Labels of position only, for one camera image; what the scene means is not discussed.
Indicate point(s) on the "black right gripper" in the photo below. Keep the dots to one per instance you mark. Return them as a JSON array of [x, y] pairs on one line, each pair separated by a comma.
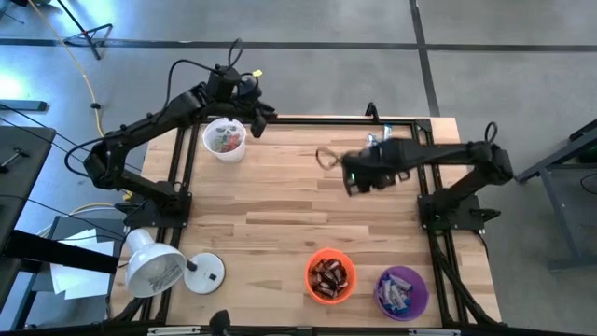
[[373, 161]]

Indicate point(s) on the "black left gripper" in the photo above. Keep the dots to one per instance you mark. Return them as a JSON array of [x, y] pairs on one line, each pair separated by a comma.
[[228, 88]]

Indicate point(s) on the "orange candy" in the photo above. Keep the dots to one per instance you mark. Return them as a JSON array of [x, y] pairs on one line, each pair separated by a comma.
[[236, 137]]

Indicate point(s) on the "red candy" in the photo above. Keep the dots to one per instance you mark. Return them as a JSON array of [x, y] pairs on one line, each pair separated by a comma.
[[229, 145]]

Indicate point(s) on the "dark brown Hershey bar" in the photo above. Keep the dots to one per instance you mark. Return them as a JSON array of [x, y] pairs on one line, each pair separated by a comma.
[[319, 267], [322, 280], [326, 292], [334, 265], [337, 279]]

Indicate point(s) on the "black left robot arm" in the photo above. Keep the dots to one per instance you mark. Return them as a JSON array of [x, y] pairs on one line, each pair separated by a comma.
[[140, 123]]

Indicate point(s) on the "black spare robot arm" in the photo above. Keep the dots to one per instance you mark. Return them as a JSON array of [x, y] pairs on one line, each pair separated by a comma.
[[220, 322]]

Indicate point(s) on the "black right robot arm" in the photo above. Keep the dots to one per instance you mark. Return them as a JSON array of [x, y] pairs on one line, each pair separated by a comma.
[[485, 161]]

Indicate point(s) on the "teal wrapped candy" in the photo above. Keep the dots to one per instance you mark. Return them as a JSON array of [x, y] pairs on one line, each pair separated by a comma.
[[217, 139]]

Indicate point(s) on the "white blue Hershey bar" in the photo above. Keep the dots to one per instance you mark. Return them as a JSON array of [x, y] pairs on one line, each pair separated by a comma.
[[386, 130], [397, 298], [383, 301], [370, 140], [401, 282], [386, 288]]

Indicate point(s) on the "white skull bucket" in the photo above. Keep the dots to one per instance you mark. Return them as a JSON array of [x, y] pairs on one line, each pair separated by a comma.
[[233, 156]]

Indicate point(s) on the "orange pumpkin bucket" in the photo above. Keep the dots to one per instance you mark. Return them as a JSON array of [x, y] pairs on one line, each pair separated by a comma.
[[310, 284]]

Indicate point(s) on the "purple plastic bucket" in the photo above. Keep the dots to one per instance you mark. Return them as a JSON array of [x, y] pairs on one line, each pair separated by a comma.
[[420, 303]]

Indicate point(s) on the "white desk lamp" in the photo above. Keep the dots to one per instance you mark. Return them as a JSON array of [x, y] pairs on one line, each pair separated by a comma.
[[151, 263]]

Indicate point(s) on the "black tripod stand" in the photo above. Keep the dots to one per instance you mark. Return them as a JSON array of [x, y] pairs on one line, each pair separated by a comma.
[[85, 32]]

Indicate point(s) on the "grey metal table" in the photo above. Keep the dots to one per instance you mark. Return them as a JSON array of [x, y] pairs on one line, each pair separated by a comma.
[[569, 214]]

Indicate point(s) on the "dark grey board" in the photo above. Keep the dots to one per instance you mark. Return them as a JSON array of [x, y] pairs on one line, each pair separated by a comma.
[[65, 226]]

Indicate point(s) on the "black side table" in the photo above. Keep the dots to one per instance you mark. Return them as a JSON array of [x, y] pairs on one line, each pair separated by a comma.
[[23, 163]]

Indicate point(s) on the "white paper sheets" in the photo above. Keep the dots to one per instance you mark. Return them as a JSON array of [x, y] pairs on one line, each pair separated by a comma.
[[79, 282]]

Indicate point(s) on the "black table beam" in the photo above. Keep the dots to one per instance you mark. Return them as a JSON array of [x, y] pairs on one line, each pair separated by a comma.
[[56, 252]]

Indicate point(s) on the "black frame bracket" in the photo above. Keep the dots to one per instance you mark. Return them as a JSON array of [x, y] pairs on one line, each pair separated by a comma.
[[371, 112]]

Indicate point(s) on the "silver metal bracket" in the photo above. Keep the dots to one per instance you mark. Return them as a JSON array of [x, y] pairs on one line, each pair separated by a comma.
[[172, 331], [434, 332]]

